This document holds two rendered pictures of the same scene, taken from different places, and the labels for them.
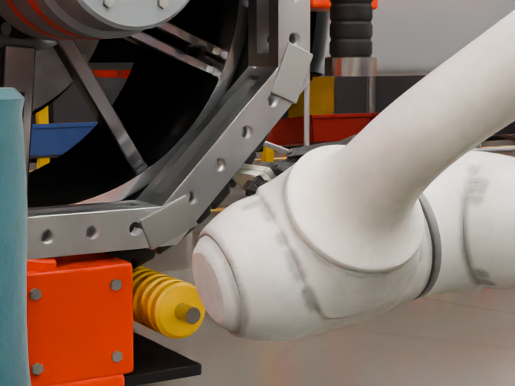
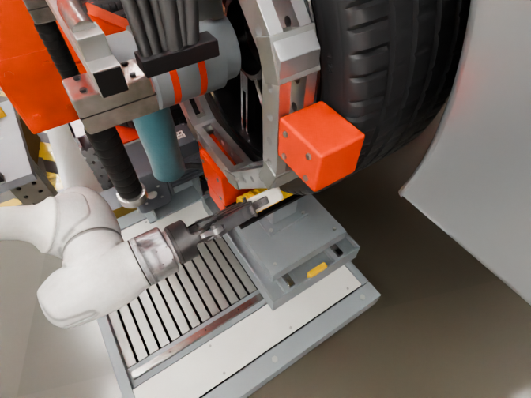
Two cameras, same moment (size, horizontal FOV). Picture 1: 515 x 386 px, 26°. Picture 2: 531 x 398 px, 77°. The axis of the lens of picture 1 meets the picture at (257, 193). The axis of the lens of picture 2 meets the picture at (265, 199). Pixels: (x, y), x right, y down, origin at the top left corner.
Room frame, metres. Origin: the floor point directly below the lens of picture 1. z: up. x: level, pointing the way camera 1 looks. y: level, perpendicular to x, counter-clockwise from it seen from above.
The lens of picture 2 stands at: (1.15, -0.42, 1.16)
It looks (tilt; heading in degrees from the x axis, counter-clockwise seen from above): 51 degrees down; 89
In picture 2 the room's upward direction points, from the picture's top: straight up
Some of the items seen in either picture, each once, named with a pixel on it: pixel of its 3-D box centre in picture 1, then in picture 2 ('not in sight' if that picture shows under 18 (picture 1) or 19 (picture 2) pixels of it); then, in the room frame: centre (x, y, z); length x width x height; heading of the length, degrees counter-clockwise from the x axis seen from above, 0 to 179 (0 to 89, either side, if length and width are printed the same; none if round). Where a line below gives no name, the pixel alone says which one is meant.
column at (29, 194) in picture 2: not in sight; (31, 185); (0.28, 0.43, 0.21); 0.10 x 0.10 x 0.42; 32
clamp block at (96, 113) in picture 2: not in sight; (112, 95); (0.97, -0.06, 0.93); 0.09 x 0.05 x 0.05; 32
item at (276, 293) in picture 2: not in sight; (275, 225); (1.20, 0.28, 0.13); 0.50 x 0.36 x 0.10; 122
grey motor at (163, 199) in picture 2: not in sight; (182, 174); (0.86, 0.43, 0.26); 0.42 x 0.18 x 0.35; 32
